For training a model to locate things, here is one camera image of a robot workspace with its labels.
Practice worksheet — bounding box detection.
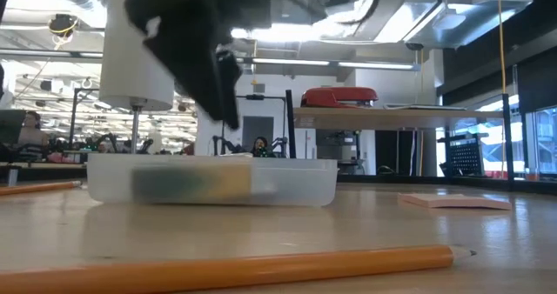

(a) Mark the white cylinder table lamp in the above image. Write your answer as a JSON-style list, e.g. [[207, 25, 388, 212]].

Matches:
[[98, 0, 176, 155]]

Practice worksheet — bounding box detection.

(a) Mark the black monitor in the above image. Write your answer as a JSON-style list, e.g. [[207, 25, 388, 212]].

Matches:
[[0, 109, 27, 145]]

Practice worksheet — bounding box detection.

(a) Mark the orange pencil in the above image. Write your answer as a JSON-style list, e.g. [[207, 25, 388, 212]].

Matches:
[[0, 179, 84, 197], [0, 244, 478, 294]]

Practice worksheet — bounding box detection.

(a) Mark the red stapler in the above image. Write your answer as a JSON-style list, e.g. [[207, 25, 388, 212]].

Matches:
[[300, 86, 379, 110]]

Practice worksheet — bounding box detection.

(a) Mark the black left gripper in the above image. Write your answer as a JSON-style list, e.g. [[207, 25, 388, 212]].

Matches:
[[124, 0, 272, 130]]

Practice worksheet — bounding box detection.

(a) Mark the pink sticky note pad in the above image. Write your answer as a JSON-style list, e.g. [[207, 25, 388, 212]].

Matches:
[[396, 191, 513, 211]]

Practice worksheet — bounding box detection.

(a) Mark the yellow hanging cable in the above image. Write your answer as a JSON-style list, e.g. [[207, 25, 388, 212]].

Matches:
[[497, 0, 508, 96]]

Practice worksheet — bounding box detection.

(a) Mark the black ceiling device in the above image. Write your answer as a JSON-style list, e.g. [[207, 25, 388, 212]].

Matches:
[[47, 13, 80, 38]]

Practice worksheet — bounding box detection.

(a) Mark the black pegboard stand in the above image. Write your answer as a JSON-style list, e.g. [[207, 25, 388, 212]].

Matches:
[[437, 132, 492, 178]]

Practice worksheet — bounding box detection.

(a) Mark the long ceiling light tube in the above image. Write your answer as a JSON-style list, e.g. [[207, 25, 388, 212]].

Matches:
[[250, 57, 422, 72]]

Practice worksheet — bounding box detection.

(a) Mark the clear plastic pencil box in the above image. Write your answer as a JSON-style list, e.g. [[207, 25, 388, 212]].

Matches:
[[85, 152, 339, 209]]

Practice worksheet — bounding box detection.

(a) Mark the grey door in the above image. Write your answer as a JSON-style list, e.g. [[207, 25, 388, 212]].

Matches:
[[241, 115, 275, 150]]

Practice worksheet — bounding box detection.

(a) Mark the person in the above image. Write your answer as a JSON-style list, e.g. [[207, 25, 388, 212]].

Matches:
[[251, 136, 274, 158], [17, 110, 50, 163]]

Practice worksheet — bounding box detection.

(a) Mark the grey cabinet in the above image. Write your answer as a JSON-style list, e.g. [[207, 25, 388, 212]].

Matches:
[[316, 130, 365, 176]]

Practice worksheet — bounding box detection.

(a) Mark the black background metal frame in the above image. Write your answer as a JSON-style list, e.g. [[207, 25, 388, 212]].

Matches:
[[211, 93, 291, 158]]

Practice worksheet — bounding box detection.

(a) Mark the wooden shelf with black legs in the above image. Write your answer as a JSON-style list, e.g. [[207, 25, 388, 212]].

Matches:
[[284, 89, 515, 191]]

